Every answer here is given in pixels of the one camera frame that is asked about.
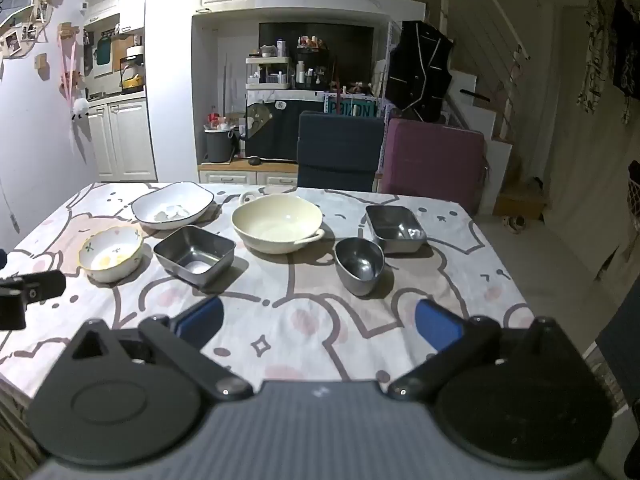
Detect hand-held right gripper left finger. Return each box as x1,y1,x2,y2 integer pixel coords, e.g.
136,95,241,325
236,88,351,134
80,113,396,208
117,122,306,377
70,296,254,402

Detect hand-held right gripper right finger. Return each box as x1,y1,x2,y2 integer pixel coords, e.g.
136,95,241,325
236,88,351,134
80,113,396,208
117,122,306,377
387,299,576,402

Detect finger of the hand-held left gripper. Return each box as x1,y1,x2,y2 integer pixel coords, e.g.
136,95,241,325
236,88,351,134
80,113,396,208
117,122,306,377
0,270,67,306

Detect large rectangular steel container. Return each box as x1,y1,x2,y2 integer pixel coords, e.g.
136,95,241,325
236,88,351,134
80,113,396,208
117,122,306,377
153,225,237,288

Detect lemon print ceramic bowl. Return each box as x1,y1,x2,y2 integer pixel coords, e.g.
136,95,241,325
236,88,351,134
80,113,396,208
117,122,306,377
77,226,145,283

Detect white plate with dark rim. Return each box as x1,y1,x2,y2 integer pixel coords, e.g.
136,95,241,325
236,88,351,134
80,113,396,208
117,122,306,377
131,182,216,231

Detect cream two-handled bowl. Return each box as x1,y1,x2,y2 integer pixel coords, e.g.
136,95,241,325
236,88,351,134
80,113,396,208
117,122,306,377
231,191,326,255

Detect round steel bowl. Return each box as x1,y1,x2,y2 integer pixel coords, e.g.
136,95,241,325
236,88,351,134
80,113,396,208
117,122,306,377
334,237,386,297

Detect bear print tablecloth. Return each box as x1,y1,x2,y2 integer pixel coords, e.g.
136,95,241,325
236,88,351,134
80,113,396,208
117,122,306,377
0,181,538,401

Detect small rectangular steel container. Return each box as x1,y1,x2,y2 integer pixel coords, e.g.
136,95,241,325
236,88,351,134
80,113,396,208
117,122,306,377
364,205,428,255

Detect cardboard box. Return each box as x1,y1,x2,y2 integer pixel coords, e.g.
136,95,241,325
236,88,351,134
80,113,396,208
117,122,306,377
492,187,548,221

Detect white lower kitchen cabinets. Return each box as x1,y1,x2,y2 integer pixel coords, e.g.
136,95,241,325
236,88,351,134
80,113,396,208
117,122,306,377
87,97,158,183

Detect white kitchen cabinets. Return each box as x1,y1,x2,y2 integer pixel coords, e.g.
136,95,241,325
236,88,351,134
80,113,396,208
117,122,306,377
85,0,148,36
87,97,158,183

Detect maroon chair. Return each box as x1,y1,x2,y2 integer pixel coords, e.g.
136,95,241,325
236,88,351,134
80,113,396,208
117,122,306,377
380,117,488,216

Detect grey bin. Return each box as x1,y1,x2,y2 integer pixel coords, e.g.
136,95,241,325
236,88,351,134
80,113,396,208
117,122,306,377
204,127,238,163

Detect dark blue chair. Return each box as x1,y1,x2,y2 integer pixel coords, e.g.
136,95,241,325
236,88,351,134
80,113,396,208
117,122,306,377
296,110,386,193

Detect black printed cloth cover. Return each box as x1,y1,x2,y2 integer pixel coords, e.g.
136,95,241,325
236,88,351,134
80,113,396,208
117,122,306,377
245,100,326,158

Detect white staircase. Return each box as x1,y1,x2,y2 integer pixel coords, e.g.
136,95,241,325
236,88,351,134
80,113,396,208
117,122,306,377
442,0,556,211

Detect pink hanging ribbon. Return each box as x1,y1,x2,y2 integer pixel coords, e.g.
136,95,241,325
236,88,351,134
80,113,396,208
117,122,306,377
57,22,83,101

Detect teal sign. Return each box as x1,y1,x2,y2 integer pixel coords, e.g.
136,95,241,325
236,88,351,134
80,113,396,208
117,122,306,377
325,100,376,120

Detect countertop kitchen appliance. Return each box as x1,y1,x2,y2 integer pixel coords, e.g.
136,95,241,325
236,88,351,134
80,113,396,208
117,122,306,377
119,45,146,93

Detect black jacket with white trim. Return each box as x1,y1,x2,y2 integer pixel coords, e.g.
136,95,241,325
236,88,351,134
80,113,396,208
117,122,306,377
385,20,453,123

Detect white shelf organiser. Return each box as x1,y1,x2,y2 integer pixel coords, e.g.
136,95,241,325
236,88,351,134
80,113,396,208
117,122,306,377
245,55,293,91

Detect black cosmetics organiser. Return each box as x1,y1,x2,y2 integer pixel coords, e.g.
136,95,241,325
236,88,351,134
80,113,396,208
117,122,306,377
292,35,333,88

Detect white upper kitchen cabinets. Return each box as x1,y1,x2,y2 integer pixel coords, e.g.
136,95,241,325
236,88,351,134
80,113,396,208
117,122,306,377
85,0,148,36

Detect floral hanging garment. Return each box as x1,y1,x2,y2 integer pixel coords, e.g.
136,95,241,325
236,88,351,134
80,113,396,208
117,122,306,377
577,0,621,111

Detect black hanging garment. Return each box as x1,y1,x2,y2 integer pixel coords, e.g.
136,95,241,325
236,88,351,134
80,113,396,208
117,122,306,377
612,0,640,126

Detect wall photo collage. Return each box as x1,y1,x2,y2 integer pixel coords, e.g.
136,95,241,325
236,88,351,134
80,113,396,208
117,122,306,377
0,0,63,61

